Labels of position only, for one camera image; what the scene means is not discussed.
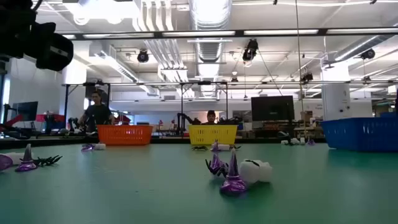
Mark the black plastic spider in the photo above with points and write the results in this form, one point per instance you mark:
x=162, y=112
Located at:
x=235, y=147
x=199, y=148
x=214, y=170
x=46, y=160

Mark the white ghost figure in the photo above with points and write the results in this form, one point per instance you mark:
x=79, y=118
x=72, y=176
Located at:
x=284, y=142
x=258, y=172
x=294, y=141
x=100, y=146
x=302, y=140
x=14, y=156
x=224, y=147

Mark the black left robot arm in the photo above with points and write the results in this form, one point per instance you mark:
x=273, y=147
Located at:
x=14, y=31

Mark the white LED light strip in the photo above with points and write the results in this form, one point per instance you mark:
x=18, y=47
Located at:
x=280, y=32
x=69, y=36
x=118, y=35
x=199, y=33
x=360, y=31

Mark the small black monitor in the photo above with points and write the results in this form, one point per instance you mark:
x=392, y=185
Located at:
x=26, y=111

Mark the red storage bin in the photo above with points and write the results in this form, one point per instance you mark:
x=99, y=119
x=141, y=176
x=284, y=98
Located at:
x=42, y=117

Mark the person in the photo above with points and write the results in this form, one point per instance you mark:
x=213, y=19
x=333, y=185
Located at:
x=211, y=117
x=97, y=115

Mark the white ceiling pipe bundle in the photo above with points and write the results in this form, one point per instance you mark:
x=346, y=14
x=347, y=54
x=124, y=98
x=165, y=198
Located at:
x=161, y=53

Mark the orange plastic basket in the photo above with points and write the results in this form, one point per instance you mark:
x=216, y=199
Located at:
x=124, y=135

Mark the green table mat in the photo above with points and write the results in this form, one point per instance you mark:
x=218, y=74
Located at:
x=124, y=193

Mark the yellow plastic basket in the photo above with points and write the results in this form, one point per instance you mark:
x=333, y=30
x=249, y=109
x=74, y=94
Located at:
x=213, y=134

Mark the large black monitor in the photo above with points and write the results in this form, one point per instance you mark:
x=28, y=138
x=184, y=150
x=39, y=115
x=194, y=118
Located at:
x=272, y=108

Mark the cardboard box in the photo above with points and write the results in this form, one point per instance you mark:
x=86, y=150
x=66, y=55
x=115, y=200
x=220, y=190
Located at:
x=306, y=115

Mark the white round column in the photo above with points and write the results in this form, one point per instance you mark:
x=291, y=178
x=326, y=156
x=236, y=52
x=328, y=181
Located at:
x=335, y=99

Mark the blue plastic basket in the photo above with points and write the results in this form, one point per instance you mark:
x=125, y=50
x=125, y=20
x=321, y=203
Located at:
x=360, y=133

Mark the black neighbouring rig frame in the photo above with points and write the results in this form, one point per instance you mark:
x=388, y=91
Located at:
x=182, y=102
x=66, y=102

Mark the white rectangular air duct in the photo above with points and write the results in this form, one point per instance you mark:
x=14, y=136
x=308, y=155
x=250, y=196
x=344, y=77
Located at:
x=118, y=67

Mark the black ceiling camera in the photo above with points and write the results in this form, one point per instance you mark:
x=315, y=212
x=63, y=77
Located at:
x=367, y=53
x=307, y=77
x=143, y=56

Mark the black overhead frame beam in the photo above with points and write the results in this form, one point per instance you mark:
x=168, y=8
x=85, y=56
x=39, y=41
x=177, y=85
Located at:
x=158, y=33

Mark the black aluminium table frame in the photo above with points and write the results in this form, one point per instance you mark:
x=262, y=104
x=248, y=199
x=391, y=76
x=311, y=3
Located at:
x=171, y=140

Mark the silver ventilation duct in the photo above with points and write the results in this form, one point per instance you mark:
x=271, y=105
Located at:
x=211, y=49
x=357, y=49

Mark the black overhead rig camera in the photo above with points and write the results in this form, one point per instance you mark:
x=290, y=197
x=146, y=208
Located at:
x=250, y=49

